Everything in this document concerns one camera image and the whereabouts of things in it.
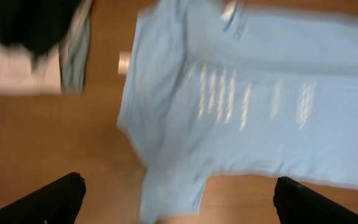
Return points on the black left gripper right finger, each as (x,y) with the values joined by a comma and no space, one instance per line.
(297,204)

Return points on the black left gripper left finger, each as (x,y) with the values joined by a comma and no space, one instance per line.
(56,203)

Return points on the light blue t-shirt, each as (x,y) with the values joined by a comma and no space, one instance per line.
(252,90)

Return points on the beige folded garment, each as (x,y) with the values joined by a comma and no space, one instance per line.
(21,75)

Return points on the grey-blue folded garment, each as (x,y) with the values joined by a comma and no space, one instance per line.
(73,59)

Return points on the small white tag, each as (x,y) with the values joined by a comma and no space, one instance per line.
(123,62)

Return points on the black folded garment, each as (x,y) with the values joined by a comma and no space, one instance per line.
(36,25)

